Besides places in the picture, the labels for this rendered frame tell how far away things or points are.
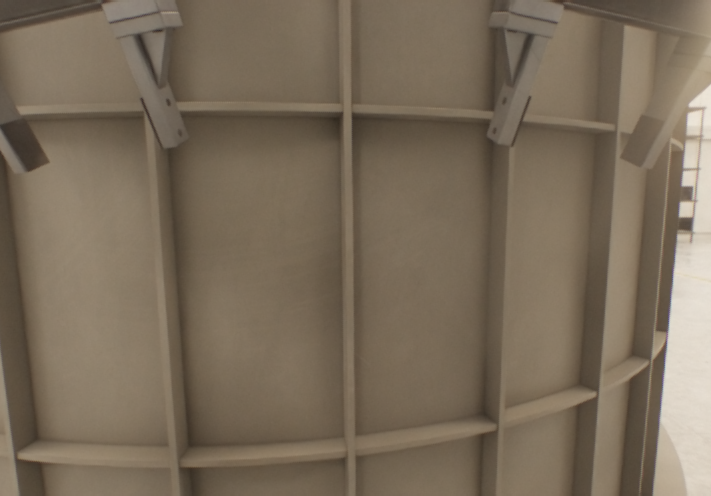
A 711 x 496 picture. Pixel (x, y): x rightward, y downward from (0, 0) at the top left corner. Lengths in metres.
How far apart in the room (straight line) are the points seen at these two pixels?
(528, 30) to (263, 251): 0.32
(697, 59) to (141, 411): 0.63
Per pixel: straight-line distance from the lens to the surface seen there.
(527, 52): 0.35
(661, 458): 1.38
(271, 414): 0.51
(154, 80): 0.35
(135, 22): 0.35
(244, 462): 0.52
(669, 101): 0.43
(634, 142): 0.44
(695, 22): 0.40
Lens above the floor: 0.69
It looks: 7 degrees down
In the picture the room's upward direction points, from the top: 1 degrees counter-clockwise
